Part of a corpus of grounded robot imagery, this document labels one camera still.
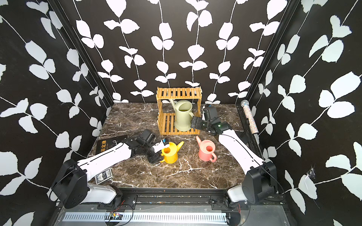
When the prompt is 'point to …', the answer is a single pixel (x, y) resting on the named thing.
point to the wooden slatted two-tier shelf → (166, 121)
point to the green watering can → (183, 115)
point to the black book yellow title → (103, 144)
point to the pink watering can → (207, 149)
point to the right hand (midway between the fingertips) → (195, 119)
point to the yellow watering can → (170, 153)
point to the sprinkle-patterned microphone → (253, 129)
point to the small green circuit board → (113, 216)
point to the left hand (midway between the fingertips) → (161, 152)
